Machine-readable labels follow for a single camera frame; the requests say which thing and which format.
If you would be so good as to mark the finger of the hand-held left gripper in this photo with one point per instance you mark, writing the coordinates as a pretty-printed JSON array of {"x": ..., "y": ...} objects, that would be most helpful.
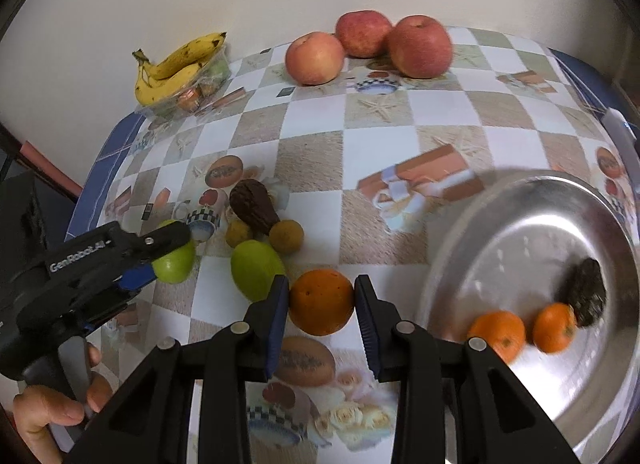
[
  {"x": 165, "y": 239},
  {"x": 137, "y": 276}
]

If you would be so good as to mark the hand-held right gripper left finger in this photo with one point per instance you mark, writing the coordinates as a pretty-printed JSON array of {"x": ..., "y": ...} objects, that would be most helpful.
[{"x": 278, "y": 324}]

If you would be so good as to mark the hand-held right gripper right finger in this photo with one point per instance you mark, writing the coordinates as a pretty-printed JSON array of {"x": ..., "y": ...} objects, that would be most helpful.
[{"x": 364, "y": 324}]

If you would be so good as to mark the green jujube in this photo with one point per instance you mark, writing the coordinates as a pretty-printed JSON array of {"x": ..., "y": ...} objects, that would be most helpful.
[
  {"x": 257, "y": 269},
  {"x": 175, "y": 266}
]

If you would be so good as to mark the large metal basin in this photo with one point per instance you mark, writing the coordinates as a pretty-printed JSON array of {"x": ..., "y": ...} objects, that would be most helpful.
[{"x": 500, "y": 254}]

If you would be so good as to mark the small orange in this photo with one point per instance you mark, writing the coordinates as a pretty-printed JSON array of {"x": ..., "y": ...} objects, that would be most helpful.
[{"x": 555, "y": 328}]

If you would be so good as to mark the dark brown avocado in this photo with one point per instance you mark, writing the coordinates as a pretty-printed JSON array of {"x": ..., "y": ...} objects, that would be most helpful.
[
  {"x": 252, "y": 206},
  {"x": 582, "y": 289}
]

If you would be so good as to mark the person's left hand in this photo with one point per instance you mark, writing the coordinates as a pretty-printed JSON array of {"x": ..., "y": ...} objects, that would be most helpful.
[{"x": 45, "y": 409}]

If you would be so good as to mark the small brown kiwi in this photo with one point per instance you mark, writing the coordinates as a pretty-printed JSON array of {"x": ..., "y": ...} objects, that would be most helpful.
[
  {"x": 286, "y": 235},
  {"x": 239, "y": 233}
]

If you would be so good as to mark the dark cabinet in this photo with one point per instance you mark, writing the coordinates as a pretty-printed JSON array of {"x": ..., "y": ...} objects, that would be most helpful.
[{"x": 25, "y": 204}]

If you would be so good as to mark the orange wrapped snack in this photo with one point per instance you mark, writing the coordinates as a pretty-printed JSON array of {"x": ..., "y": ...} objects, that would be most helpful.
[{"x": 189, "y": 100}]

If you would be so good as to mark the clear plastic container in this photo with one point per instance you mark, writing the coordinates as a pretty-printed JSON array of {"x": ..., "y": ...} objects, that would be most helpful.
[{"x": 216, "y": 77}]

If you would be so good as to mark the checkered printed tablecloth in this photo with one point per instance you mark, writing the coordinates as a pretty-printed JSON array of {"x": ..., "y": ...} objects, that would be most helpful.
[{"x": 380, "y": 139}]

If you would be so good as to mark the pale pink apple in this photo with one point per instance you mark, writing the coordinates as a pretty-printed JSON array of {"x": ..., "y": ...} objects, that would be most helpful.
[{"x": 315, "y": 58}]

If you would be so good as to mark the large red apple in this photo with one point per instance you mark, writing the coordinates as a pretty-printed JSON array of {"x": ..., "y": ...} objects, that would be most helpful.
[{"x": 420, "y": 47}]

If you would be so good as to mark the white power strip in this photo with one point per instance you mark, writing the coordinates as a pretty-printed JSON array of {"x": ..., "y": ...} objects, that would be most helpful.
[{"x": 622, "y": 137}]

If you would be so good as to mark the red wooden rail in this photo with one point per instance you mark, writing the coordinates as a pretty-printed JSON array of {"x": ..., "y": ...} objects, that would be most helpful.
[{"x": 50, "y": 167}]

